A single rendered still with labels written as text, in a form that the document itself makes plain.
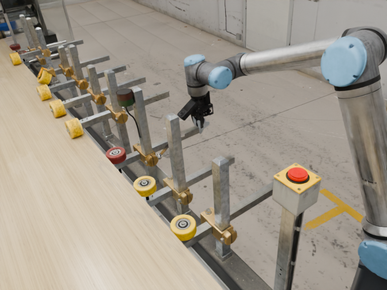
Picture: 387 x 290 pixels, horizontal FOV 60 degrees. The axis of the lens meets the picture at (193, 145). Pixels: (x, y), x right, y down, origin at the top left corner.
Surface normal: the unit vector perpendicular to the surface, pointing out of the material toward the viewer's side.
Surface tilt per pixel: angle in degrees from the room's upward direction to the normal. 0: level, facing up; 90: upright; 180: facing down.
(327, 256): 0
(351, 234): 0
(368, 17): 90
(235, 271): 0
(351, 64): 83
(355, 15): 90
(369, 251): 95
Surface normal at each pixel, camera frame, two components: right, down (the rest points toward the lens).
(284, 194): -0.81, 0.37
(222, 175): 0.58, 0.43
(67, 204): -0.07, -0.82
